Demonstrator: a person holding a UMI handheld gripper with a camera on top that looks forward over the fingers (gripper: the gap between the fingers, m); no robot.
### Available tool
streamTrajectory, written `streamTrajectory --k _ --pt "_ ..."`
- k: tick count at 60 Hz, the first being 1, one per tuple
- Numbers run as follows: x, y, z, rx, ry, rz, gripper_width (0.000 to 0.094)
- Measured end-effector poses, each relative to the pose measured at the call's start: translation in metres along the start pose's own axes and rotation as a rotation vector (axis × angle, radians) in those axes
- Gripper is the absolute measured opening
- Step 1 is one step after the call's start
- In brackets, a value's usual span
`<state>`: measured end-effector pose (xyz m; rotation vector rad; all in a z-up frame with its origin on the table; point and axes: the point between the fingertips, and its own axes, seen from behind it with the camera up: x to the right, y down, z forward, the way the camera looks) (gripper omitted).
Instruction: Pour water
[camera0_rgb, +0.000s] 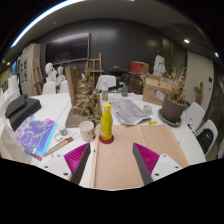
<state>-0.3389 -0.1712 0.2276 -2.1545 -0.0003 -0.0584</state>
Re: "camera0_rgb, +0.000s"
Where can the clear tape roll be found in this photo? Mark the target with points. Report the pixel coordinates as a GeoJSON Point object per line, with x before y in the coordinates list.
{"type": "Point", "coordinates": [55, 137]}

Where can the wooden cactus figure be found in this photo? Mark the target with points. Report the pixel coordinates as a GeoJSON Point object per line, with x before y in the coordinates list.
{"type": "Point", "coordinates": [199, 93]}

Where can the flat round red coaster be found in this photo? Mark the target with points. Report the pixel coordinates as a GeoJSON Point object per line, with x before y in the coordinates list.
{"type": "Point", "coordinates": [106, 142]}

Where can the long ceiling light strip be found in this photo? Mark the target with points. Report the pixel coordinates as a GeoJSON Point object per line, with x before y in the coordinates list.
{"type": "Point", "coordinates": [36, 18]}

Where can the black backpack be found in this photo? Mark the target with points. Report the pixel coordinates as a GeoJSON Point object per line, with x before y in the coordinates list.
{"type": "Point", "coordinates": [205, 141]}

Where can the dark grey bottle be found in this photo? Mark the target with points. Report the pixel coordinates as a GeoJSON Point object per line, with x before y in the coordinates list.
{"type": "Point", "coordinates": [125, 90]}

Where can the grey printed newspaper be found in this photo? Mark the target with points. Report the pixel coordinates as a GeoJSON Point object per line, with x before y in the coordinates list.
{"type": "Point", "coordinates": [128, 111]}

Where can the small white lidded jar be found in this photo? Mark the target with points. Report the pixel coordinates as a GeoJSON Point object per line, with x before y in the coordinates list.
{"type": "Point", "coordinates": [63, 131]}

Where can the white cabinet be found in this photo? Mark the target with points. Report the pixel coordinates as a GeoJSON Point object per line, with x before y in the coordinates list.
{"type": "Point", "coordinates": [28, 70]}

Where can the black flat box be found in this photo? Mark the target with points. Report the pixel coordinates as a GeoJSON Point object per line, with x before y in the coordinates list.
{"type": "Point", "coordinates": [15, 104]}
{"type": "Point", "coordinates": [26, 111]}

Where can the white plaster figure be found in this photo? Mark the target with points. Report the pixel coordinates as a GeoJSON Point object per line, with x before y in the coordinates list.
{"type": "Point", "coordinates": [159, 66]}

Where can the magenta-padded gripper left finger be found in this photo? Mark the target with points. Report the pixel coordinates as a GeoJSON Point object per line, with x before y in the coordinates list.
{"type": "Point", "coordinates": [76, 156]}

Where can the small glass jar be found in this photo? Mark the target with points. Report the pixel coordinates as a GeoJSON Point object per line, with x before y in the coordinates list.
{"type": "Point", "coordinates": [147, 109]}

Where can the white paper sheets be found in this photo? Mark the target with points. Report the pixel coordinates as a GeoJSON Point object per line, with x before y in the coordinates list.
{"type": "Point", "coordinates": [191, 121]}

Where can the black wall screen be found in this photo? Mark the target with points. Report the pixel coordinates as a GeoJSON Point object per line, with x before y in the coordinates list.
{"type": "Point", "coordinates": [66, 48]}

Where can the dried plant in grey pot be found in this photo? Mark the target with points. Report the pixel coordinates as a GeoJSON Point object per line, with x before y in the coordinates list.
{"type": "Point", "coordinates": [171, 110]}

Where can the light wooden board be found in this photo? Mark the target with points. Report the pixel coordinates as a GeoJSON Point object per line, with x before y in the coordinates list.
{"type": "Point", "coordinates": [166, 141]}
{"type": "Point", "coordinates": [115, 163]}

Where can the clear spray bottle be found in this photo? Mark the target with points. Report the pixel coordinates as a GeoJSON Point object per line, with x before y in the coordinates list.
{"type": "Point", "coordinates": [105, 93]}

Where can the marbled colourful paper sheet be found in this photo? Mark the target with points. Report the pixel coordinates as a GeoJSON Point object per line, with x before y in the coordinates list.
{"type": "Point", "coordinates": [33, 133]}

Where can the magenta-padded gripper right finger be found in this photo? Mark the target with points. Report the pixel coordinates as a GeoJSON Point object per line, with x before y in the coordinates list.
{"type": "Point", "coordinates": [146, 156]}

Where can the white patterned mug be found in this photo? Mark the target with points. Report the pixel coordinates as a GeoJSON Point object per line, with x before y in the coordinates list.
{"type": "Point", "coordinates": [86, 131]}

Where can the red box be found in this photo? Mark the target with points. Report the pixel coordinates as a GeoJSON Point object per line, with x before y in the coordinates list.
{"type": "Point", "coordinates": [138, 67]}

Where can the yellow drink bottle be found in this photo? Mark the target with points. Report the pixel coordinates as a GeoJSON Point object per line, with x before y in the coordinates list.
{"type": "Point", "coordinates": [106, 125]}

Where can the wooden easel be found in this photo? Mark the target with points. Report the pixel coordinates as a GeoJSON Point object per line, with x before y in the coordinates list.
{"type": "Point", "coordinates": [95, 65]}
{"type": "Point", "coordinates": [37, 76]}

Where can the grey pot saucer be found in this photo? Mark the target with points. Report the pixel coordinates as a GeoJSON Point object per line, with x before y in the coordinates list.
{"type": "Point", "coordinates": [165, 120]}

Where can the white plaster bust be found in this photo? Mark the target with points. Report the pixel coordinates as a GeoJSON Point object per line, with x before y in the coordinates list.
{"type": "Point", "coordinates": [50, 71]}
{"type": "Point", "coordinates": [60, 75]}

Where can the white plastic chair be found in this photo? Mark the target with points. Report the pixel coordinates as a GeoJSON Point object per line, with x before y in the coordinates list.
{"type": "Point", "coordinates": [64, 87]}
{"type": "Point", "coordinates": [195, 113]}
{"type": "Point", "coordinates": [48, 88]}
{"type": "Point", "coordinates": [106, 82]}
{"type": "Point", "coordinates": [213, 128]}

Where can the brown cardboard box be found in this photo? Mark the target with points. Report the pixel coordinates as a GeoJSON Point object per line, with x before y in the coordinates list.
{"type": "Point", "coordinates": [153, 90]}

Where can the small yellow tag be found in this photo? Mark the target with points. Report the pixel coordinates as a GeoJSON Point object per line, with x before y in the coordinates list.
{"type": "Point", "coordinates": [152, 122]}

